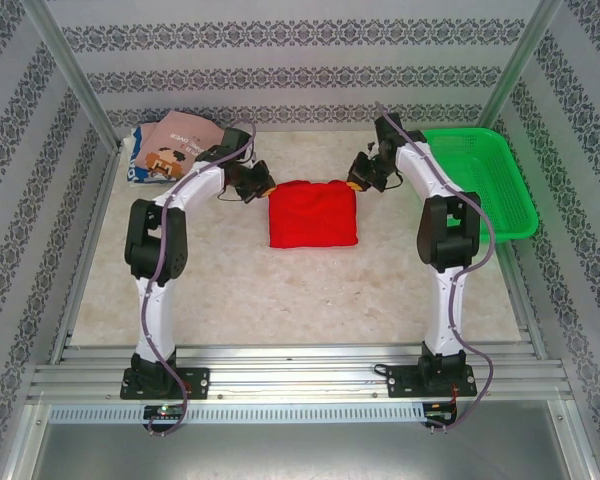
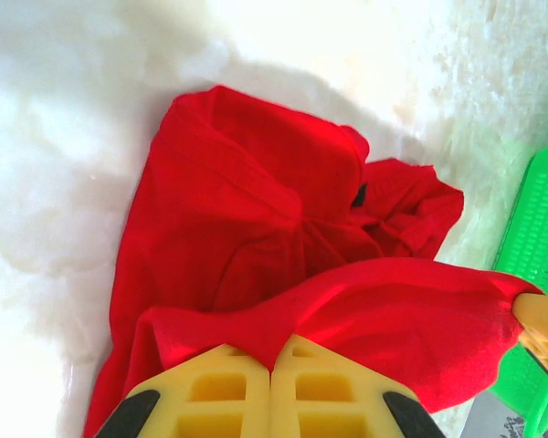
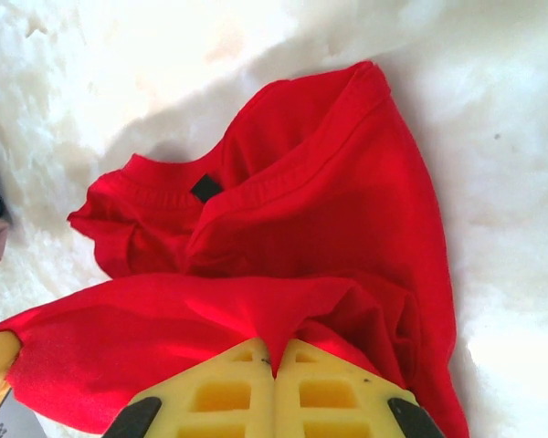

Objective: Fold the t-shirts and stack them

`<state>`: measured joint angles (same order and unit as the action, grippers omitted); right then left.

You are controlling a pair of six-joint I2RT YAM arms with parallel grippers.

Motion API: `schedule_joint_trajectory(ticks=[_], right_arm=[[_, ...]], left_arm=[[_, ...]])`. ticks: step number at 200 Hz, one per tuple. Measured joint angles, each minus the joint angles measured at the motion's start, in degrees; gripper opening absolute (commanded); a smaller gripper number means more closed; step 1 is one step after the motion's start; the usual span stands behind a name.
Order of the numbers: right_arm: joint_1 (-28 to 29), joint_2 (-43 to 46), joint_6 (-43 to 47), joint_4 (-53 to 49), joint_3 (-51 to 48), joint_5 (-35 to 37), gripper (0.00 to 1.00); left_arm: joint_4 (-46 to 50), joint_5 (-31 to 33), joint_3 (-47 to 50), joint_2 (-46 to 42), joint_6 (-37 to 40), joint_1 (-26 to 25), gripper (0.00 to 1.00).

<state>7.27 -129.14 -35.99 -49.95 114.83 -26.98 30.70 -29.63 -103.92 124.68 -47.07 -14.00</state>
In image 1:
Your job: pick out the red t-shirt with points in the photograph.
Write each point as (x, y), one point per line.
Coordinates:
(312, 215)

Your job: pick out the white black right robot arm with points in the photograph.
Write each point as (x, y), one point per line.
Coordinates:
(447, 310)

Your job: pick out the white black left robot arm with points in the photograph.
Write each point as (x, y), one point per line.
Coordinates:
(155, 320)

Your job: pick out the folded pink printed t-shirt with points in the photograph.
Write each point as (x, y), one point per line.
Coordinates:
(190, 132)

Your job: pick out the green plastic basket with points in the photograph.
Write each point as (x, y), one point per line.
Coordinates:
(490, 185)

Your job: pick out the folded white blue t-shirt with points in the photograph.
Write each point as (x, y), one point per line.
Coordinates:
(132, 172)

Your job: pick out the aluminium table side rail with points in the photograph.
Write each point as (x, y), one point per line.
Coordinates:
(522, 305)
(102, 200)

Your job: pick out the aluminium frame post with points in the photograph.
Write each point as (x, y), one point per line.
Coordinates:
(66, 65)
(517, 65)

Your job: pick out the aluminium mounting rail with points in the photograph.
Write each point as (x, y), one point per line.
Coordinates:
(290, 372)

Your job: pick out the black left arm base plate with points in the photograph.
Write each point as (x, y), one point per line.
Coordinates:
(195, 382)

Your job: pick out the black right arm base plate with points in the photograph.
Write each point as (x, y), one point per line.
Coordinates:
(402, 382)

